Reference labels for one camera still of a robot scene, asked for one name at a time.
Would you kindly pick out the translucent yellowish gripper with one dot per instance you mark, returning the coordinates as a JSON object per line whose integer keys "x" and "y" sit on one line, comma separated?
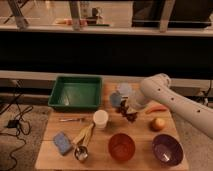
{"x": 137, "y": 100}

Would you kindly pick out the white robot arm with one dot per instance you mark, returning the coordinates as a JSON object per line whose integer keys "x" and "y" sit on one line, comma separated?
{"x": 157, "y": 88}

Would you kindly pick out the light blue plastic cup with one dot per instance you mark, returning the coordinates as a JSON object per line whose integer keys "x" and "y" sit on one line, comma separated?
{"x": 124, "y": 89}

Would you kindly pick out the orange carrot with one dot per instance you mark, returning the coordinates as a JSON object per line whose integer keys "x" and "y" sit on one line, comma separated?
{"x": 157, "y": 108}

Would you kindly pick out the yellow-orange apple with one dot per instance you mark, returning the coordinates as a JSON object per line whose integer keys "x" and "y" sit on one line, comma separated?
{"x": 158, "y": 124}

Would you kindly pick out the white paper cup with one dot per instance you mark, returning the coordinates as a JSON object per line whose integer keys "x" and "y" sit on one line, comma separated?
{"x": 100, "y": 118}

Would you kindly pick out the red bowl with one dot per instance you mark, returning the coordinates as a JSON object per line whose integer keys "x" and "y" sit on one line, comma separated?
{"x": 121, "y": 147}

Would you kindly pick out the purple bowl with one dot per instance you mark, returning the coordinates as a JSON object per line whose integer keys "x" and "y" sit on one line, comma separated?
{"x": 167, "y": 149}

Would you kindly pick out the green plastic tray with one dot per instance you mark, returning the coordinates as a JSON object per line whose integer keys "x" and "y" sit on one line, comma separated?
{"x": 76, "y": 93}

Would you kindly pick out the metal fork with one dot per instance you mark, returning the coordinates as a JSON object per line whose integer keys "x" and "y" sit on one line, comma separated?
{"x": 72, "y": 119}

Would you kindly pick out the blue sponge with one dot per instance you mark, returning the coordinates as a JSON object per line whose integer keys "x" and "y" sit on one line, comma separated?
{"x": 62, "y": 143}

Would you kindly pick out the black power adapter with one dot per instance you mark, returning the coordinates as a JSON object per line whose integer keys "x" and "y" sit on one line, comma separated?
{"x": 12, "y": 123}

